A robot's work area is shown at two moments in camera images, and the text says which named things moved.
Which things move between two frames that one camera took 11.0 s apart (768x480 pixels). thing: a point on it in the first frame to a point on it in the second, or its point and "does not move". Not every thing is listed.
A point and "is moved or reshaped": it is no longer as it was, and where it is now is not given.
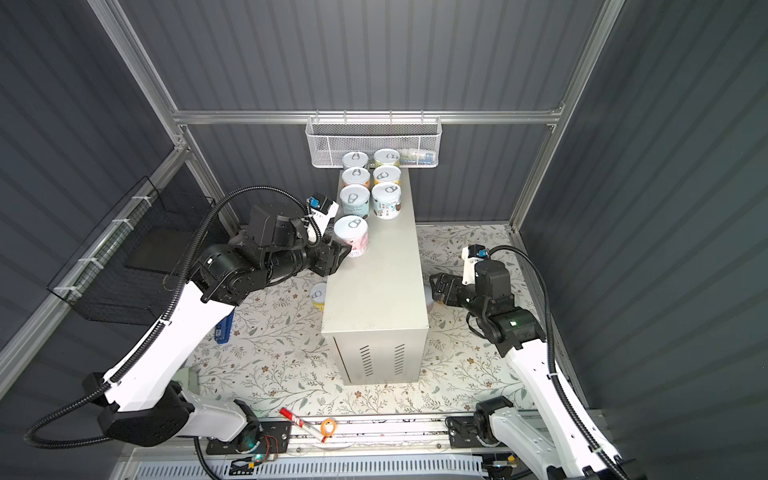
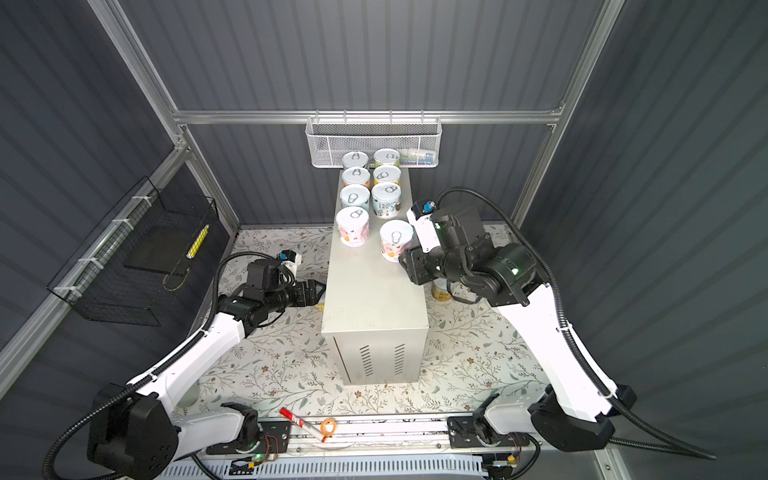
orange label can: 356,176 does not move
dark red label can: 428,297 to 395,238
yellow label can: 387,174 does not move
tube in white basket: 426,159 does not move
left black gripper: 329,256 to 312,296
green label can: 386,157 does not move
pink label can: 353,230 is moved or reshaped
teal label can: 355,159 does not move
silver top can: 387,200 does not move
